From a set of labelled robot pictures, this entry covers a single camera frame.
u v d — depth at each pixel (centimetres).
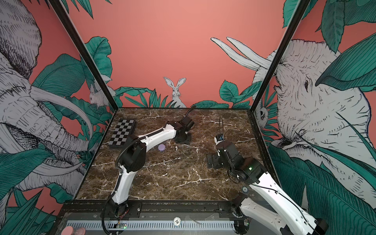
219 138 61
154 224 70
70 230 60
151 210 75
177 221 70
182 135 73
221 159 57
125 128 104
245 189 82
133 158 54
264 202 45
